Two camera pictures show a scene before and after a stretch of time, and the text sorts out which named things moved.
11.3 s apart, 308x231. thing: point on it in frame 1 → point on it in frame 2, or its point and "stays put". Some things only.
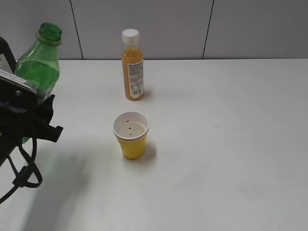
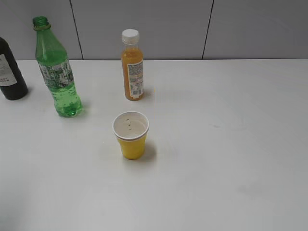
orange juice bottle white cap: [132, 58] stays put
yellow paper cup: [131, 128] stays put
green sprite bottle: [39, 62] → [55, 67]
